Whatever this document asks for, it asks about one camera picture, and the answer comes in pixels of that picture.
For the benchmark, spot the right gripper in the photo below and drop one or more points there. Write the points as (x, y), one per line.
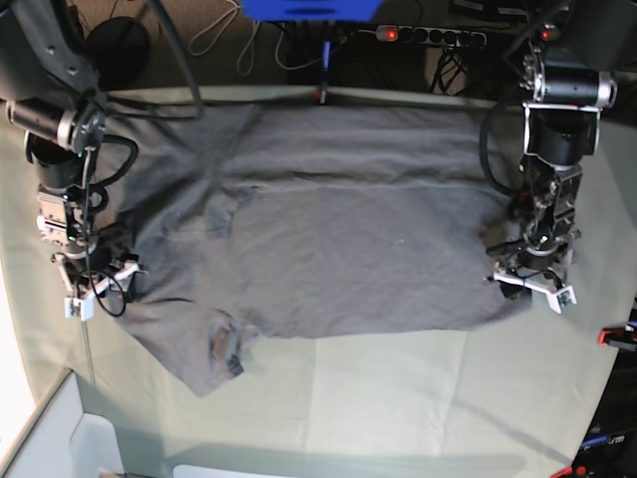
(108, 266)

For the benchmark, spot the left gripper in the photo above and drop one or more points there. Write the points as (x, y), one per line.
(519, 267)

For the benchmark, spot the grey t-shirt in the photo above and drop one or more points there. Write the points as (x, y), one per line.
(282, 221)

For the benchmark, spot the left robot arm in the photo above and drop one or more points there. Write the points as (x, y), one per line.
(571, 51)

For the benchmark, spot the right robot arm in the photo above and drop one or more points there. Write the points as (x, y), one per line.
(50, 88)

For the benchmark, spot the red black right clamp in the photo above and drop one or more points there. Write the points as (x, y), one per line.
(623, 338)

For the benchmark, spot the red black clamp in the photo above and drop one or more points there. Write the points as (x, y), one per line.
(321, 94)
(623, 338)

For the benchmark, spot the red corner clamp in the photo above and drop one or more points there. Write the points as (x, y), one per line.
(571, 472)

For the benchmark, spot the white power strip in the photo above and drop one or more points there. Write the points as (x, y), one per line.
(431, 37)

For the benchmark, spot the red black centre clamp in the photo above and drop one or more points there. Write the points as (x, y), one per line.
(321, 94)

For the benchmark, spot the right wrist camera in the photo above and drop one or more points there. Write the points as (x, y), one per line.
(79, 308)

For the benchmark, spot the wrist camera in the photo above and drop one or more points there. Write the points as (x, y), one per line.
(79, 308)
(561, 298)

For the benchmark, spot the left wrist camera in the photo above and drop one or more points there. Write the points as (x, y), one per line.
(561, 298)

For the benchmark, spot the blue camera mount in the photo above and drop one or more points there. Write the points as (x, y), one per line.
(310, 10)

